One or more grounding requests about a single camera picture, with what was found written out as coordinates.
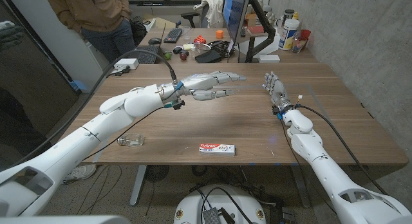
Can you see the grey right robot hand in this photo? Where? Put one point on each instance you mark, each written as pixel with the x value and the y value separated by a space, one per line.
pixel 278 90

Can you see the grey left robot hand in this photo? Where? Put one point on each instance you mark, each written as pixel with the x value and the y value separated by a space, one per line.
pixel 199 84

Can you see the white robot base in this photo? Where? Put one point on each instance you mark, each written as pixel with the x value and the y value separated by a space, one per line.
pixel 219 201

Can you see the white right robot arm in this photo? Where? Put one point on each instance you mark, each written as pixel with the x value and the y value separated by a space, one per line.
pixel 322 166

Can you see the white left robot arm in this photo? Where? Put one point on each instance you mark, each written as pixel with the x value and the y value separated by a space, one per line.
pixel 64 150

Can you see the Colgate toothpaste box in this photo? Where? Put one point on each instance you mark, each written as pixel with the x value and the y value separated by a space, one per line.
pixel 217 149

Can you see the black tablet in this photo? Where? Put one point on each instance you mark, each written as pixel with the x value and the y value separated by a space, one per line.
pixel 208 56

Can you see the dark red ball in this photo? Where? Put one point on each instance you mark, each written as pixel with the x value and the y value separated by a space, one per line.
pixel 183 56

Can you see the flat white box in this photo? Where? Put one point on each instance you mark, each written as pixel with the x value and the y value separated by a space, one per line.
pixel 269 58

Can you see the clear bowl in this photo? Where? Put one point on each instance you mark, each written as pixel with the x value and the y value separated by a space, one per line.
pixel 202 47

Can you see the black oval object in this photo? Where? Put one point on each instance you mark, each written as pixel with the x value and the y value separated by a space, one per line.
pixel 177 50

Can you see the green ball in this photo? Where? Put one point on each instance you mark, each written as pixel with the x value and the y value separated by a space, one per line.
pixel 167 55

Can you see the red-orange crumpled object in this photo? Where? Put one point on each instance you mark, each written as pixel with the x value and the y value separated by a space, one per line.
pixel 199 39

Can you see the clear cup with items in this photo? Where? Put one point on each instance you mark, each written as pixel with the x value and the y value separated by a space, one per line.
pixel 298 45

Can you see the orange cube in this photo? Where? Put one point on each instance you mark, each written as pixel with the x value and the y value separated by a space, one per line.
pixel 219 34

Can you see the black keyboard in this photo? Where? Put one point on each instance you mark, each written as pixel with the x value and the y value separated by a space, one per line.
pixel 172 35

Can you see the black laptop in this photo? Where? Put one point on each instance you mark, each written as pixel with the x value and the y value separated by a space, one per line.
pixel 149 56

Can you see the white wipes canister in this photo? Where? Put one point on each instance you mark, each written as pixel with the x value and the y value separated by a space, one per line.
pixel 288 34

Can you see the black computer mouse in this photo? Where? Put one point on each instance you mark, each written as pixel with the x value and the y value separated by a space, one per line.
pixel 154 41

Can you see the red cup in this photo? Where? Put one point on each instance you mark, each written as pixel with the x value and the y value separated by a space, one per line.
pixel 305 34

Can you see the red book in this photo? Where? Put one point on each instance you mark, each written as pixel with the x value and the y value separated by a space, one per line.
pixel 256 30

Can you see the cardboard box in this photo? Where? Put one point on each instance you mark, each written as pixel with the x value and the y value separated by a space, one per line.
pixel 159 22

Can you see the white cloth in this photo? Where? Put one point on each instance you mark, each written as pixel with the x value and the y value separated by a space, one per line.
pixel 212 8

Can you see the bottle with dark lid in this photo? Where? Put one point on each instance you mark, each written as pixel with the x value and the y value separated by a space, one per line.
pixel 288 14

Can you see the flat computer monitor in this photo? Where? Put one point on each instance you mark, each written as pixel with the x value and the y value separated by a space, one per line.
pixel 233 11

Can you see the black backpack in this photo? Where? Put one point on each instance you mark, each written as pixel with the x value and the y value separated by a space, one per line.
pixel 138 31

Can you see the small clear glass bottle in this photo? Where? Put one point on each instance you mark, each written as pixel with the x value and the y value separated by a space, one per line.
pixel 132 140

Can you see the grey metal table leg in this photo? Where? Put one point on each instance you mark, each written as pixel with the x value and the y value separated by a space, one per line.
pixel 301 185
pixel 138 185

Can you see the black round floor disc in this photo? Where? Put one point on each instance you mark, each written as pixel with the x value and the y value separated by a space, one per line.
pixel 156 173

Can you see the black floor power box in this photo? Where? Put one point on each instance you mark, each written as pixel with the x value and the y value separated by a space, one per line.
pixel 283 215

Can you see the person in brown jacket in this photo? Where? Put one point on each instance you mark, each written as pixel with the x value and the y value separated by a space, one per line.
pixel 93 11

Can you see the dark glass panel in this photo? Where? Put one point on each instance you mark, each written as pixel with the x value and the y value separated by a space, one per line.
pixel 38 72

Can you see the person in black clothes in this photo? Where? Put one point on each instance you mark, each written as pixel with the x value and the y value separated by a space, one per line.
pixel 16 127

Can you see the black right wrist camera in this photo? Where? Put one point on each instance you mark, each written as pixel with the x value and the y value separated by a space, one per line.
pixel 277 111

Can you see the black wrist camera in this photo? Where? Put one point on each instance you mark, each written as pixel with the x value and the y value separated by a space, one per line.
pixel 178 105
pixel 277 111

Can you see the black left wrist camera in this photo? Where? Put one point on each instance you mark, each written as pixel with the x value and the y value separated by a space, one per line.
pixel 178 105

